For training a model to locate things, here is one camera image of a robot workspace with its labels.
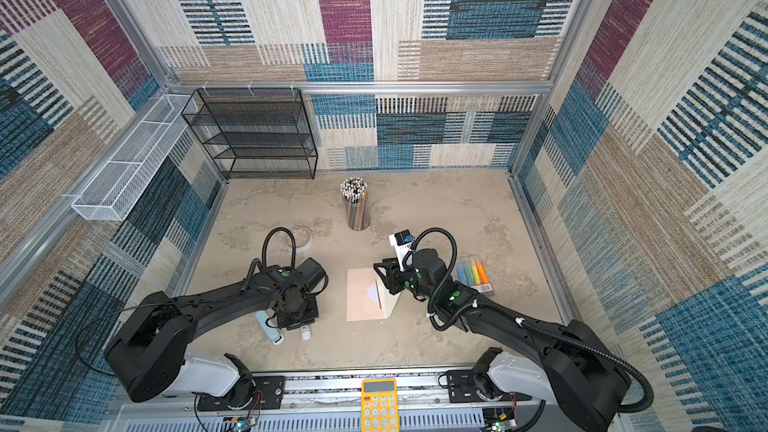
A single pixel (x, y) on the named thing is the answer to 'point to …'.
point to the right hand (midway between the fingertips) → (380, 268)
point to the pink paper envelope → (359, 305)
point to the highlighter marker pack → (472, 273)
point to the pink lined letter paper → (374, 293)
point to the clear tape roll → (303, 238)
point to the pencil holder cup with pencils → (357, 203)
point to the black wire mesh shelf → (254, 132)
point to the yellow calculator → (379, 405)
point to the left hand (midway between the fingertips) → (313, 319)
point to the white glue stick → (305, 332)
